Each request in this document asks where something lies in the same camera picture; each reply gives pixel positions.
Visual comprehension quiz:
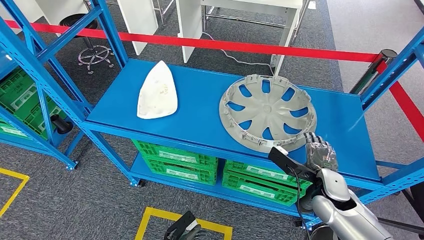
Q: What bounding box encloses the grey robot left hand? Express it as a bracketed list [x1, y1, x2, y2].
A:
[180, 224, 208, 240]

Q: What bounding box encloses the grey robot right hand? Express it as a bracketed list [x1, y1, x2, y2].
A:
[304, 132, 339, 174]

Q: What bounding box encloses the grey plastic wheel hubcap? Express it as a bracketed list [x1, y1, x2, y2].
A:
[218, 74, 318, 154]

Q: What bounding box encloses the blue metal shelf rack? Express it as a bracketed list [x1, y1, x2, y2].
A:
[0, 0, 90, 170]
[0, 0, 424, 229]

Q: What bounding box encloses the white iron-shaped plastic part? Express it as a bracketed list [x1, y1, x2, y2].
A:
[136, 60, 179, 120]

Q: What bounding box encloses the red barrier belt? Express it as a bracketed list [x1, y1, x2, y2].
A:
[377, 61, 424, 142]
[3, 19, 380, 63]

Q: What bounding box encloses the black office chair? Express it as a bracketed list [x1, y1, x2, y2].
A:
[377, 182, 424, 240]

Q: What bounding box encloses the black cylindrical object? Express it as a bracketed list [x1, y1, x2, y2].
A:
[49, 114, 74, 135]

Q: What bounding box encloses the black stool chrome base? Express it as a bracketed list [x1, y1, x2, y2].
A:
[58, 12, 115, 74]

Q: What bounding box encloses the white desk side panel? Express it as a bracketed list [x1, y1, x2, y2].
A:
[115, 0, 160, 56]

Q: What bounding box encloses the white cabinet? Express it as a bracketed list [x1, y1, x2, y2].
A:
[0, 0, 89, 36]

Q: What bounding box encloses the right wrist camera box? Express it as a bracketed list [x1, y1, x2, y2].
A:
[267, 145, 319, 181]

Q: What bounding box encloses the black camera cable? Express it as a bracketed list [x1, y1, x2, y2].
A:
[286, 165, 313, 240]

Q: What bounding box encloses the black barrier post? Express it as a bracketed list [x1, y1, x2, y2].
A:
[349, 48, 398, 95]

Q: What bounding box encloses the white power cable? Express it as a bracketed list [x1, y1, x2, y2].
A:
[202, 31, 276, 75]

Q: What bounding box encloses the white desk metal frame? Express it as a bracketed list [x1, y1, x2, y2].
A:
[175, 0, 311, 75]

